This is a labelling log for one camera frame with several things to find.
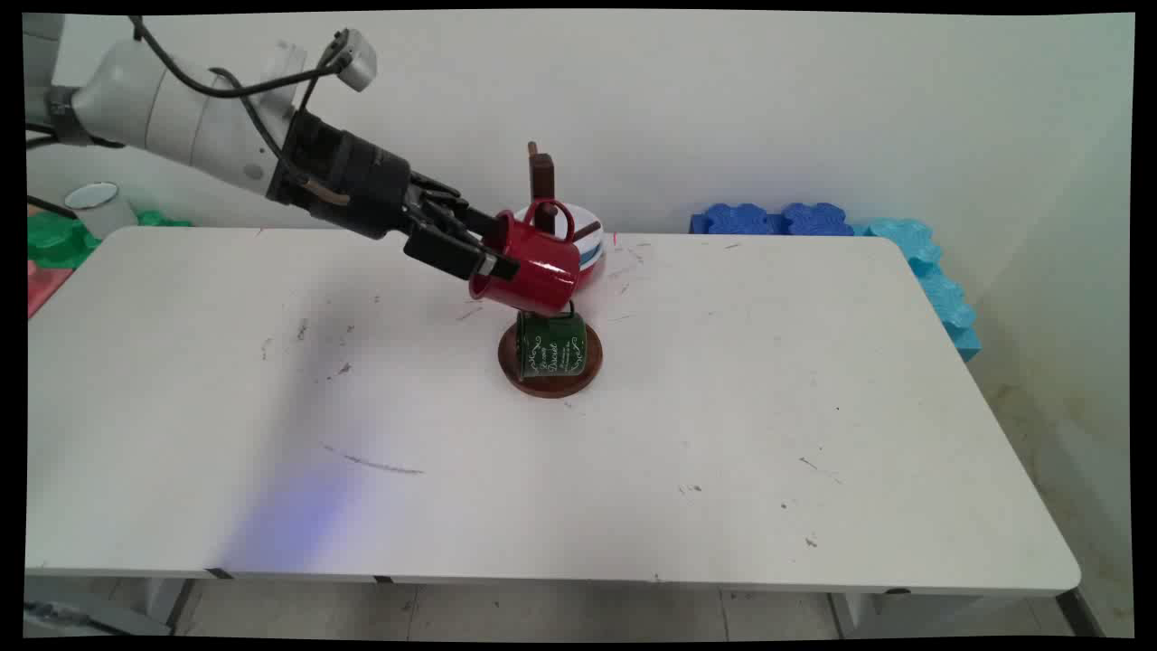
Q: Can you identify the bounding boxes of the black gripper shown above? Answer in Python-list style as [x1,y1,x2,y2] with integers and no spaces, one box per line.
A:
[267,108,522,281]

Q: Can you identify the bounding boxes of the red enamel mug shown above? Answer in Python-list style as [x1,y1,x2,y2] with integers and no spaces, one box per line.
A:
[467,199,581,316]

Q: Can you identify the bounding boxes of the white bowl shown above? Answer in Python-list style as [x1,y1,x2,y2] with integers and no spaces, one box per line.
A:
[515,203,604,245]

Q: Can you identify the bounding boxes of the green enamel mug white print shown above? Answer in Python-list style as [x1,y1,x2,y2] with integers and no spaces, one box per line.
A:
[515,303,588,381]

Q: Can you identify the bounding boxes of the dark wooden mug tree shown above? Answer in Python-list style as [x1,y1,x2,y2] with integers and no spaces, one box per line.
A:
[497,142,604,400]

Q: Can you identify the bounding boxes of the dark blue foam tile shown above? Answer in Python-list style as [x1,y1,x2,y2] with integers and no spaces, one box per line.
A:
[781,203,856,238]
[691,203,784,236]

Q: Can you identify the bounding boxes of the white enamel cup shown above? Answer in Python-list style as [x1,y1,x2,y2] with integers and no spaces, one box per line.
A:
[63,182,138,241]

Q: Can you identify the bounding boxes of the green foam tile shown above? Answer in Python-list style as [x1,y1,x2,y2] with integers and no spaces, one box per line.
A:
[27,210,193,270]

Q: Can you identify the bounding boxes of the red foam tile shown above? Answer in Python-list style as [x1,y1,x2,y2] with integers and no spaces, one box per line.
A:
[27,260,75,319]

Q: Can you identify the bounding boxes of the light blue foam tiles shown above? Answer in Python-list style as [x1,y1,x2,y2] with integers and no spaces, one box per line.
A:
[853,217,983,363]

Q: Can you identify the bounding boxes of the dark table leg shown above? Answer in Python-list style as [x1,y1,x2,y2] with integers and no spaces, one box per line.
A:
[1056,588,1105,638]

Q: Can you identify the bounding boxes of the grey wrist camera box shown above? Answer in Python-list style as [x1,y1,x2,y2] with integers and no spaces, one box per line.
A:
[329,27,379,93]

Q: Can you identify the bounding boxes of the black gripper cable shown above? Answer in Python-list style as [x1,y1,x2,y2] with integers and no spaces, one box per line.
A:
[210,68,351,205]

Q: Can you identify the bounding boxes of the black camera cable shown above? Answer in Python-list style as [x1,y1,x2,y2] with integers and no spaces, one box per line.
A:
[127,16,352,99]

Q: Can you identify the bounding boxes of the grey table leg frame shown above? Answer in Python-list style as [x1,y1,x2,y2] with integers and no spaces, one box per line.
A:
[25,579,196,638]

